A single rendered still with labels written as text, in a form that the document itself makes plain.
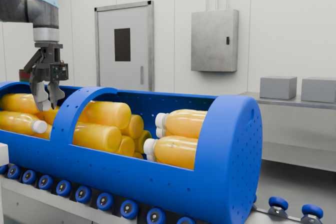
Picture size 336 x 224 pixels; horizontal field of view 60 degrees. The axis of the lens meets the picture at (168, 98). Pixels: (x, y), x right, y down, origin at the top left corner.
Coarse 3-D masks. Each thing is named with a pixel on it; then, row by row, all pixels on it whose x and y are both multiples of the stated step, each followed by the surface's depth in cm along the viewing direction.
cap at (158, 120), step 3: (159, 114) 72; (162, 114) 71; (156, 117) 71; (159, 117) 71; (162, 117) 71; (156, 120) 71; (159, 120) 71; (156, 123) 71; (159, 123) 71; (156, 126) 72; (159, 126) 71
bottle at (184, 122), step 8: (176, 112) 68; (184, 112) 67; (192, 112) 66; (200, 112) 66; (168, 120) 68; (176, 120) 67; (184, 120) 66; (192, 120) 65; (200, 120) 64; (168, 128) 68; (176, 128) 66; (184, 128) 65; (192, 128) 64; (200, 128) 63; (192, 136) 65
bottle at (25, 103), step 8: (8, 96) 100; (16, 96) 98; (24, 96) 96; (32, 96) 95; (0, 104) 101; (8, 104) 99; (16, 104) 96; (24, 104) 94; (32, 104) 94; (24, 112) 96; (32, 112) 95
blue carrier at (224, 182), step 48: (0, 96) 102; (48, 96) 111; (96, 96) 96; (144, 96) 84; (192, 96) 74; (240, 96) 62; (48, 144) 75; (240, 144) 57; (144, 192) 63; (192, 192) 55; (240, 192) 59
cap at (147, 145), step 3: (150, 138) 69; (147, 141) 68; (150, 141) 68; (144, 144) 68; (147, 144) 68; (150, 144) 68; (144, 147) 68; (147, 147) 68; (144, 150) 68; (147, 150) 68; (147, 153) 68; (150, 153) 68
